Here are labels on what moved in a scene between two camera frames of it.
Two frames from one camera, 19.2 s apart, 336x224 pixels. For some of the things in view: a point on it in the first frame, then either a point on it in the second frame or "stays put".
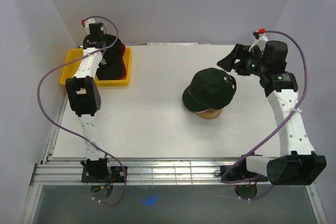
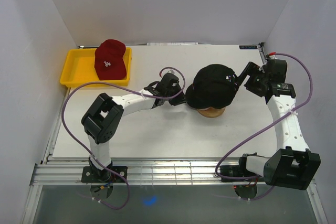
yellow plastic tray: [72, 56] stays put
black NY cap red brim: [112, 66] -> [214, 86]
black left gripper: [87, 38] -> [180, 99]
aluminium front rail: [165, 171] stays put
